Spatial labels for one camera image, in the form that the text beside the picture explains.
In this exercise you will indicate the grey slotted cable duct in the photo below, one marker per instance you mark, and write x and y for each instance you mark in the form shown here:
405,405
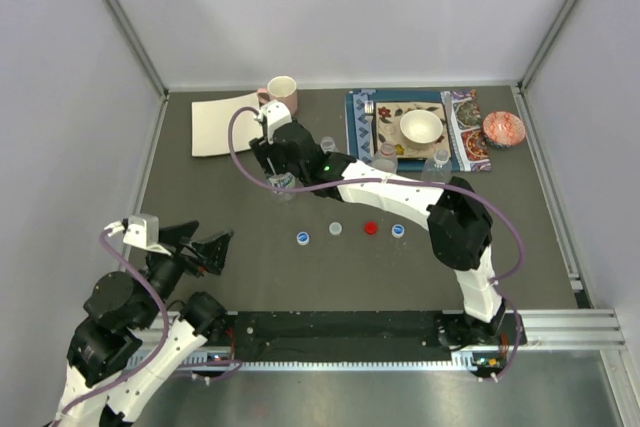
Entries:
362,354

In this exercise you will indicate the red-cap red-label bottle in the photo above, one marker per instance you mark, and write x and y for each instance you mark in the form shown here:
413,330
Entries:
385,158

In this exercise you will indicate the blue patterned placemat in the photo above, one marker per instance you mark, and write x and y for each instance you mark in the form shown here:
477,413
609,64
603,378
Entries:
361,134

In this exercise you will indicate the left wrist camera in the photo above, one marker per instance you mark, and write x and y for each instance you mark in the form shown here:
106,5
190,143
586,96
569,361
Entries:
140,231

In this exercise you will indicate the white-cap red-label bottle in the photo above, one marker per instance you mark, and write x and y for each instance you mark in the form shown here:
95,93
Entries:
328,144

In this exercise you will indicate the red bottle cap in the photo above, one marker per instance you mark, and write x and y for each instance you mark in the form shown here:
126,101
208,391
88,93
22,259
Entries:
371,228

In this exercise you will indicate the floral square plate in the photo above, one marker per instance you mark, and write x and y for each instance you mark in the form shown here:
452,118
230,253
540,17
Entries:
387,127

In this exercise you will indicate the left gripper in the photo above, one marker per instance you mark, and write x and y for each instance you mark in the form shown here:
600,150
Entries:
211,252

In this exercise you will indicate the small blue-cap water bottle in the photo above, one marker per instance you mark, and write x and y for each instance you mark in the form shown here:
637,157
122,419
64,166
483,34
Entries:
283,185

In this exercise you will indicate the white square plate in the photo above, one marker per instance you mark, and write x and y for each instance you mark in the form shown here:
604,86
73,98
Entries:
210,121

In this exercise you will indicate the clear label-free plastic bottle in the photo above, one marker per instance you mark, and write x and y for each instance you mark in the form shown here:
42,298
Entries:
438,168

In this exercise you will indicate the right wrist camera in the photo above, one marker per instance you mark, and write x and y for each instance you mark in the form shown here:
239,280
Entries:
271,116

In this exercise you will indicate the silver fork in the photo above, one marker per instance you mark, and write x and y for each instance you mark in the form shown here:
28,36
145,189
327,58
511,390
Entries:
369,109

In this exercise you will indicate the pink mug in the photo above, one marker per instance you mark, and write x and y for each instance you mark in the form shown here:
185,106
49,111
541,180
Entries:
284,89

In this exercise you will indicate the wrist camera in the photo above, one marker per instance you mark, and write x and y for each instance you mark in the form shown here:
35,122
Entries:
271,116
140,231

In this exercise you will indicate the blue white bottle cap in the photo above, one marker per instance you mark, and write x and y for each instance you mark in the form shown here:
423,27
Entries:
398,230

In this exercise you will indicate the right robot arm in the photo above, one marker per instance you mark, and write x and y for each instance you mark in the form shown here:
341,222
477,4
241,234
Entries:
458,224

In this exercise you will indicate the red patterned bowl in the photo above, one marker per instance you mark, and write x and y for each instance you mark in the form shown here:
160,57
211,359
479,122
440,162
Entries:
503,129

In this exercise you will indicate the white bowl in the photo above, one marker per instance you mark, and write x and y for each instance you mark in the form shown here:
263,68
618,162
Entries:
421,126

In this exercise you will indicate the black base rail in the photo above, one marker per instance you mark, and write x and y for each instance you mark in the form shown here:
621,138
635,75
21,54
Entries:
447,329

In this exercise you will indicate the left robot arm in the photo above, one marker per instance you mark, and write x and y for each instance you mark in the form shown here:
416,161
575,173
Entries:
129,344

